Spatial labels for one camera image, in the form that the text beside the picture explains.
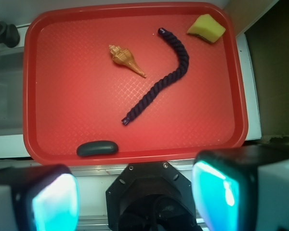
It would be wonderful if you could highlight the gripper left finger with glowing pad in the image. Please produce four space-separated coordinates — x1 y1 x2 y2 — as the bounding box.
0 165 80 231

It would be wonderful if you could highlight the yellow green sponge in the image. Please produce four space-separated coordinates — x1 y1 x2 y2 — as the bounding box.
187 14 226 43

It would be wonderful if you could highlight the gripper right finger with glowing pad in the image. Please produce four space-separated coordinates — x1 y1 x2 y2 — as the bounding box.
192 144 289 231

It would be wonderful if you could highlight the dark grey oval stone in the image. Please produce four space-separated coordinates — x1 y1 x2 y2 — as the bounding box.
76 141 118 157

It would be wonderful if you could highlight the black octagonal mount plate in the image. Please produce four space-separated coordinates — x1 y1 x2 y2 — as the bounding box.
105 162 202 231

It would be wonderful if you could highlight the red plastic tray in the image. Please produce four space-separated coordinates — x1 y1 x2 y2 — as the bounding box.
23 1 248 166

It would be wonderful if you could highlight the tan conch seashell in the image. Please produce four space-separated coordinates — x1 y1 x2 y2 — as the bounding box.
108 45 147 78

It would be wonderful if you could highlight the black clamp knob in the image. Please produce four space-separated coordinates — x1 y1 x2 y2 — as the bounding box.
0 21 20 48

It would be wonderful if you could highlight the dark purple twisted rope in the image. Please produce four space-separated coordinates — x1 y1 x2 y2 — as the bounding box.
121 27 190 127

